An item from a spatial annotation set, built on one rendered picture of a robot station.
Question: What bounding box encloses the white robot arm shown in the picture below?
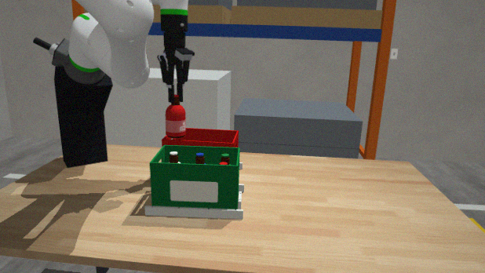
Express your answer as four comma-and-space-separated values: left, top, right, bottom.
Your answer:
33, 0, 188, 89

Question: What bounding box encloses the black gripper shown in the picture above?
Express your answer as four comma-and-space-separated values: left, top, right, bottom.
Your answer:
157, 32, 190, 103

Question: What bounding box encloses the green crate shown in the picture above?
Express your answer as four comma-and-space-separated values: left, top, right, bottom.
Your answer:
151, 145, 240, 209

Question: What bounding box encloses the blue bottle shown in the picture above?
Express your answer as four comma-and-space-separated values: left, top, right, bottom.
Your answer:
195, 153, 205, 164

